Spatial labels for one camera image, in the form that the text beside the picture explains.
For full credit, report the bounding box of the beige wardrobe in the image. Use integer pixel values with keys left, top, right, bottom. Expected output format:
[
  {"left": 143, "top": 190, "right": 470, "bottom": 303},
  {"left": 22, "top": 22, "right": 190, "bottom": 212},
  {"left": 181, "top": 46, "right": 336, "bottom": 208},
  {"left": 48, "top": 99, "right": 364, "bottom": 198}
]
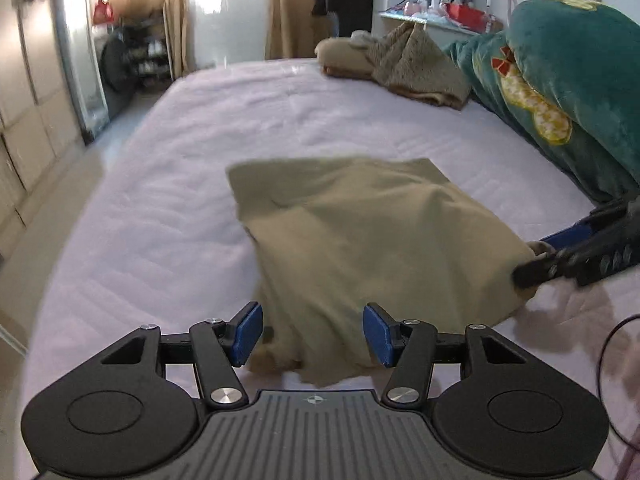
[{"left": 0, "top": 0, "right": 86, "bottom": 261}]

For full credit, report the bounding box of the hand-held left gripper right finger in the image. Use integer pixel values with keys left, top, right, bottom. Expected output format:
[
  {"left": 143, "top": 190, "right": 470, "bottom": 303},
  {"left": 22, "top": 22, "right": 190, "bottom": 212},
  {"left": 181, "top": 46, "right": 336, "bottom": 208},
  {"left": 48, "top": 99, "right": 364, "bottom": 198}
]
[{"left": 363, "top": 302, "right": 528, "bottom": 406}]

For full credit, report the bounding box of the white desk with clutter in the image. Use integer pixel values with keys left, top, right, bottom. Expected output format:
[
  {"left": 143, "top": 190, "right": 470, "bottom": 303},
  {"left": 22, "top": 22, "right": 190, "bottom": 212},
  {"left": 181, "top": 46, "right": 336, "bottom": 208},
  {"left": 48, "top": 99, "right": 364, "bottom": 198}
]
[{"left": 379, "top": 0, "right": 506, "bottom": 51}]

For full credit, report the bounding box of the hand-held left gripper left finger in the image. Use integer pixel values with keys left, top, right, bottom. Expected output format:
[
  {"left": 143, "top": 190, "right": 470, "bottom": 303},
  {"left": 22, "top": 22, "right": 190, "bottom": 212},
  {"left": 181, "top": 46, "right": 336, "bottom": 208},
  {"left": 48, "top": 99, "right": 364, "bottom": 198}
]
[{"left": 100, "top": 301, "right": 264, "bottom": 406}]

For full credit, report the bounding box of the black cable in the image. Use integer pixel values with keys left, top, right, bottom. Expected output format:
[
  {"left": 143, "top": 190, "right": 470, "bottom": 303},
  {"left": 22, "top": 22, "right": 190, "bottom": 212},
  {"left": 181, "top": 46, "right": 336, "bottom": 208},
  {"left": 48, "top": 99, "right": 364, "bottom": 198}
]
[{"left": 596, "top": 314, "right": 640, "bottom": 456}]

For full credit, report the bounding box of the beige cloth garment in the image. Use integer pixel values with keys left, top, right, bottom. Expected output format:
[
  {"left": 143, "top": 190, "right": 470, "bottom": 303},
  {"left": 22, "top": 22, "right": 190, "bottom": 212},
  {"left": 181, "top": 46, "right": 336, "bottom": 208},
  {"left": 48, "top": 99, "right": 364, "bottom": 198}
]
[{"left": 226, "top": 156, "right": 548, "bottom": 387}]

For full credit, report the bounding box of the dark shoe rack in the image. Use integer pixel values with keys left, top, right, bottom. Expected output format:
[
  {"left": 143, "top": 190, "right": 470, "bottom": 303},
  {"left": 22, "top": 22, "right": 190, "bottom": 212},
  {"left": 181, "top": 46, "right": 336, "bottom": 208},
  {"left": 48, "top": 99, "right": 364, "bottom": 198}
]
[{"left": 117, "top": 12, "right": 173, "bottom": 91}]

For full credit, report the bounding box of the bed with white sheet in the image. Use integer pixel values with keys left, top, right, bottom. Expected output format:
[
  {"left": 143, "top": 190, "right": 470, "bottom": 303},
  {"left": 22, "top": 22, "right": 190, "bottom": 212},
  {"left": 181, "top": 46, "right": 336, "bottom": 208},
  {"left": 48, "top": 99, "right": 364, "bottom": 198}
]
[{"left": 17, "top": 57, "right": 640, "bottom": 480}]

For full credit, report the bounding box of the brown knitted cloth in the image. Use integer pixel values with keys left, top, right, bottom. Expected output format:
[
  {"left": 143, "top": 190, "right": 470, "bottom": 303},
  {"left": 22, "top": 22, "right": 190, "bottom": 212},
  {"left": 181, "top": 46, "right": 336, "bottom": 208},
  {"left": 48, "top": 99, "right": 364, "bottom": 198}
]
[{"left": 370, "top": 22, "right": 473, "bottom": 111}]

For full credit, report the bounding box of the green printed plush blanket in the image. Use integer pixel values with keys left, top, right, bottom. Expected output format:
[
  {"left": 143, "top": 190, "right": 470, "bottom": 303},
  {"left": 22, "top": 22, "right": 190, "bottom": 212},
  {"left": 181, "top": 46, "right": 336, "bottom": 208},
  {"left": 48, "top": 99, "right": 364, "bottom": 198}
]
[{"left": 442, "top": 0, "right": 640, "bottom": 206}]

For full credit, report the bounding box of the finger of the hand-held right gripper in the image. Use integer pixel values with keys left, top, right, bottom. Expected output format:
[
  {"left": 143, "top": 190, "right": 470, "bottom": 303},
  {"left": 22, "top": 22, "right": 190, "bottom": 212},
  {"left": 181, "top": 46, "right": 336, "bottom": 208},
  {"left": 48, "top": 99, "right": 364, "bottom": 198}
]
[
  {"left": 511, "top": 237, "right": 640, "bottom": 290},
  {"left": 539, "top": 198, "right": 640, "bottom": 256}
]

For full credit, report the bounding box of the red box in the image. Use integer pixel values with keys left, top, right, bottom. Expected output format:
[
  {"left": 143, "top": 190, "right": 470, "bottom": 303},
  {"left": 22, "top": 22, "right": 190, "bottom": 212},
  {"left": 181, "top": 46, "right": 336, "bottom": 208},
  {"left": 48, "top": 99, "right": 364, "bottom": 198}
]
[{"left": 444, "top": 2, "right": 488, "bottom": 35}]

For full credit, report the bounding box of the tan folded cloth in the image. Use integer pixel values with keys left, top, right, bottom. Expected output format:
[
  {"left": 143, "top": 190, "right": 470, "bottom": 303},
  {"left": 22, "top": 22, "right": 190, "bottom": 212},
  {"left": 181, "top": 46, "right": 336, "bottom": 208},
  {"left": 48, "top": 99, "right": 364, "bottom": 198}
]
[{"left": 314, "top": 30, "right": 381, "bottom": 81}]

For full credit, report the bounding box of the wall mirror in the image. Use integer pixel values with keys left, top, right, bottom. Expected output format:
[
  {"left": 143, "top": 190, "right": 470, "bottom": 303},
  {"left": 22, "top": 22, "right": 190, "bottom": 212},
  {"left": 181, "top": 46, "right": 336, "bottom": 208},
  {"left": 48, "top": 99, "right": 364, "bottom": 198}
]
[{"left": 57, "top": 0, "right": 111, "bottom": 136}]

